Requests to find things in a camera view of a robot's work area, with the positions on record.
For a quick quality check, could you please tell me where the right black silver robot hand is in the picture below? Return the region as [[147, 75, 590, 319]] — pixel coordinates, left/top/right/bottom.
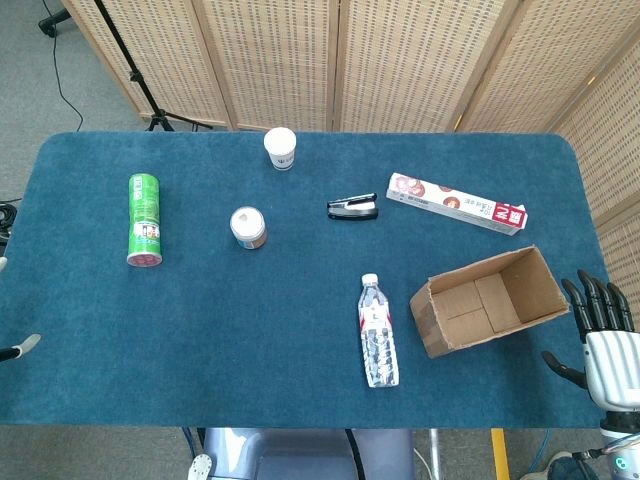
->
[[541, 269, 640, 414]]

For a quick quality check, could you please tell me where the open brown cardboard box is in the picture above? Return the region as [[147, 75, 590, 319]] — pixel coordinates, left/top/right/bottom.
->
[[409, 244, 571, 360]]

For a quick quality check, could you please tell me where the white red cling film box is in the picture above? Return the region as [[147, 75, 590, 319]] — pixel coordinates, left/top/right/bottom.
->
[[385, 172, 530, 238]]

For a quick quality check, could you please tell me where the clear plastic water bottle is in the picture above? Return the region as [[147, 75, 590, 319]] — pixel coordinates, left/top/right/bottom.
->
[[356, 273, 401, 389]]

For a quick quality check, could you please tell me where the green cylindrical chip can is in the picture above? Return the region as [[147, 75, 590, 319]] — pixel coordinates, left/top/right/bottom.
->
[[125, 172, 165, 269]]

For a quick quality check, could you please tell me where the metal table leg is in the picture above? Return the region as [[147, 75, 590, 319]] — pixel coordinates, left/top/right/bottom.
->
[[428, 428, 443, 480]]

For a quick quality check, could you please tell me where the black stapler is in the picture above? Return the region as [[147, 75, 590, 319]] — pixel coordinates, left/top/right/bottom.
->
[[326, 193, 380, 222]]

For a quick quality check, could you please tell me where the grey blue robot torso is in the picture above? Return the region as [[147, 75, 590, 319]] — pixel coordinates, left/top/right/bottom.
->
[[198, 427, 417, 480]]

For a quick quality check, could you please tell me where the blue carpet table cover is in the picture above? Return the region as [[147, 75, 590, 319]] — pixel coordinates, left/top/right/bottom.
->
[[0, 130, 614, 430]]

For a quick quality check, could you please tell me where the woven rattan folding screen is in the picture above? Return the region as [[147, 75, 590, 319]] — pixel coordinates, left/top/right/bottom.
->
[[60, 0, 640, 331]]

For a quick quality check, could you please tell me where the small white lidded jar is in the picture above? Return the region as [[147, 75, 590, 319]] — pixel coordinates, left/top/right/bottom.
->
[[229, 205, 268, 251]]

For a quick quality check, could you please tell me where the white paper cup blue logo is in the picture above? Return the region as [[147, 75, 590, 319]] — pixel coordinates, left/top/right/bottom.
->
[[263, 126, 298, 172]]

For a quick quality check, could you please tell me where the black tripod stand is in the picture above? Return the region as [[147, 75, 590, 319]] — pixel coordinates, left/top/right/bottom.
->
[[93, 0, 214, 133]]

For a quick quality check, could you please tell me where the blue cable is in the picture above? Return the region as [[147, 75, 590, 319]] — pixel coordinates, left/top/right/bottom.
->
[[180, 427, 202, 464], [528, 428, 552, 474]]

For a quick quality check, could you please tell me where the yellow post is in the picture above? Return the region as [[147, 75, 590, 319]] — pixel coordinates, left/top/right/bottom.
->
[[490, 428, 511, 480]]

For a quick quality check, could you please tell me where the black torso cable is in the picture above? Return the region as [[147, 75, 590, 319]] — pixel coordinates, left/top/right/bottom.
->
[[343, 428, 364, 480]]

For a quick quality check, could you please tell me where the black cable bundle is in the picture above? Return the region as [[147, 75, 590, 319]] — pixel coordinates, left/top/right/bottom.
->
[[0, 198, 22, 236]]

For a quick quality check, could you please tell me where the thin black floor cable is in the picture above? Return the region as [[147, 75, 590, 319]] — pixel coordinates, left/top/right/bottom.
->
[[41, 0, 85, 133]]

